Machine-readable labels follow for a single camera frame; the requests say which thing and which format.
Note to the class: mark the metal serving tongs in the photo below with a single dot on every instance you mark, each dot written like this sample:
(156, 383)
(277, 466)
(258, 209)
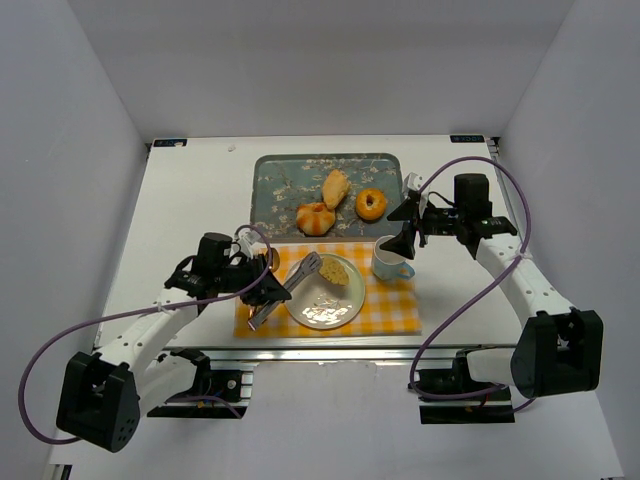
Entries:
(309, 265)

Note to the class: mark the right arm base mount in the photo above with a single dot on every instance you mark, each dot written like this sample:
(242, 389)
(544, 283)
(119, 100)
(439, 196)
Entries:
(454, 398)

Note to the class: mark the gold spoon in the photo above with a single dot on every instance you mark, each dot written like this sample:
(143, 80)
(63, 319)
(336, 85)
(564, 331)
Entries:
(275, 260)

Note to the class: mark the long pale bread loaf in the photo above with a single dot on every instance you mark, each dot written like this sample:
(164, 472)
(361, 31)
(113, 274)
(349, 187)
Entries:
(336, 186)

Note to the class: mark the white and green plate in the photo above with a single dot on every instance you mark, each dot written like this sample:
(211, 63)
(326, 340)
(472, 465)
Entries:
(320, 305)

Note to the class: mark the white and blue cup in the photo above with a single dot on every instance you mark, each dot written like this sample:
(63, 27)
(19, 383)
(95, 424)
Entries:
(388, 266)

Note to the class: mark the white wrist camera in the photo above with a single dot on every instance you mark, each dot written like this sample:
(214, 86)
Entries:
(413, 192)
(246, 237)

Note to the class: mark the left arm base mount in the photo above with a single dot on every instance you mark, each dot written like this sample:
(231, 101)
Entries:
(221, 389)

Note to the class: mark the aluminium front rail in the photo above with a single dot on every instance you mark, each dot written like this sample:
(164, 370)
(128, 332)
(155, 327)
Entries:
(325, 356)

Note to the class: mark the round twisted bread roll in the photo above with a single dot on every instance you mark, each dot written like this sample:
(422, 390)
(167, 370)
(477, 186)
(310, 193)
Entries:
(315, 219)

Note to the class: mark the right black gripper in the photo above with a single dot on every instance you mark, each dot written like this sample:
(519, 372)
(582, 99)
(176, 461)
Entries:
(419, 223)

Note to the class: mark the orange ring donut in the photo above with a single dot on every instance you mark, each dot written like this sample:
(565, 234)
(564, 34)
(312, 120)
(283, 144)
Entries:
(370, 204)

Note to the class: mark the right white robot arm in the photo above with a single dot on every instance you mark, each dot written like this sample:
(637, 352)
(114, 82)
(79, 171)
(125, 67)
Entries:
(560, 346)

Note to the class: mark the brown seeded bread slice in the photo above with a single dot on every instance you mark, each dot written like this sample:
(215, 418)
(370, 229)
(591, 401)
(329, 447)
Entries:
(333, 271)

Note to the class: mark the blue floral tray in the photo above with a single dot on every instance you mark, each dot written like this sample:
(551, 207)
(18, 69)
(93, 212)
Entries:
(283, 182)

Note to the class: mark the yellow checkered placemat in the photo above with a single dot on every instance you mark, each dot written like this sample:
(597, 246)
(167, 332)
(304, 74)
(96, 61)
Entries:
(390, 308)

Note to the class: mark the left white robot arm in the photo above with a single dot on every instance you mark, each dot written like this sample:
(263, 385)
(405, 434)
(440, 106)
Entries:
(106, 393)

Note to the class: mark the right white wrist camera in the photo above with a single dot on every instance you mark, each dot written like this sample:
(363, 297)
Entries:
(413, 192)

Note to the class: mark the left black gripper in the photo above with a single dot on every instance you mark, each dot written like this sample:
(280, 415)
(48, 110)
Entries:
(258, 276)

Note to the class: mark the right blue corner label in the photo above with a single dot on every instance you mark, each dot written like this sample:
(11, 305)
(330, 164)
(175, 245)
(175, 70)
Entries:
(466, 138)

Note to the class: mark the blue corner label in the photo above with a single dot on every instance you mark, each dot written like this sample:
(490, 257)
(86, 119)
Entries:
(170, 143)
(466, 138)

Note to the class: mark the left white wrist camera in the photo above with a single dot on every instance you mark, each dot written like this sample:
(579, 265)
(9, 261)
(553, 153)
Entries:
(246, 237)

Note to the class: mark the left blue corner label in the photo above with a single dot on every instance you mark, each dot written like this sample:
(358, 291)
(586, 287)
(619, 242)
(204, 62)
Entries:
(170, 143)

